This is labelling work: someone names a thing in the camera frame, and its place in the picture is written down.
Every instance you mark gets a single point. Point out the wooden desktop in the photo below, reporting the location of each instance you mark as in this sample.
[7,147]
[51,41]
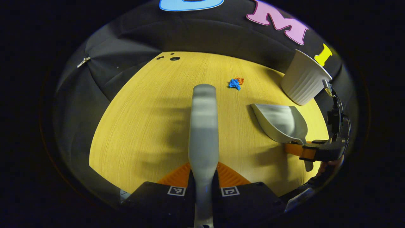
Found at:
[142,126]

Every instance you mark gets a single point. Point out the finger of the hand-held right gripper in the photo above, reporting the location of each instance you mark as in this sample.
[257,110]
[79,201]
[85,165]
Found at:
[294,148]

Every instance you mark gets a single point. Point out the orange paper scrap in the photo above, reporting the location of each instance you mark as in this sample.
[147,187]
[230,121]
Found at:
[240,80]

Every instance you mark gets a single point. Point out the white plastic dustpan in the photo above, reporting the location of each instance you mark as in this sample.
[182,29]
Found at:
[278,123]

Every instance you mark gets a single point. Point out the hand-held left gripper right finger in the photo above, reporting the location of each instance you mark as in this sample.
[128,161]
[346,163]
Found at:
[246,205]

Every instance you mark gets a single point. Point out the small grey broom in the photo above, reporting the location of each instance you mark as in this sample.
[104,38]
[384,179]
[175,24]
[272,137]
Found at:
[204,126]

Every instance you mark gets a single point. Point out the white cloth clip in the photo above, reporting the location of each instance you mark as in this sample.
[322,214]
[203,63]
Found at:
[84,61]

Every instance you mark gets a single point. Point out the blue paper scrap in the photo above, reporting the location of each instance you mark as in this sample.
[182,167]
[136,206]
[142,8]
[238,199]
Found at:
[234,84]

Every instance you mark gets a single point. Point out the white ribbed garbage bin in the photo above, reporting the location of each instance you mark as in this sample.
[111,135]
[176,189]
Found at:
[303,82]

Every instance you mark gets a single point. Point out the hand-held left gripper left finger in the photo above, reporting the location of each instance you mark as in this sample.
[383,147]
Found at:
[158,205]

